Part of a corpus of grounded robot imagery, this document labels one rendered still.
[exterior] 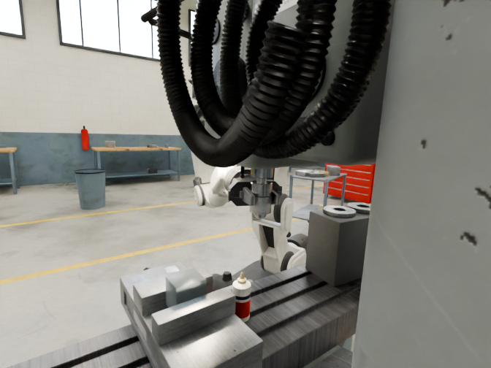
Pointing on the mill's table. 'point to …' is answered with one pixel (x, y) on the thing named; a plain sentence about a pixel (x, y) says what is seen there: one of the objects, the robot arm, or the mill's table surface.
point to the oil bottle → (241, 285)
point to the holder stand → (337, 242)
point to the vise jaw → (150, 287)
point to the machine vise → (192, 328)
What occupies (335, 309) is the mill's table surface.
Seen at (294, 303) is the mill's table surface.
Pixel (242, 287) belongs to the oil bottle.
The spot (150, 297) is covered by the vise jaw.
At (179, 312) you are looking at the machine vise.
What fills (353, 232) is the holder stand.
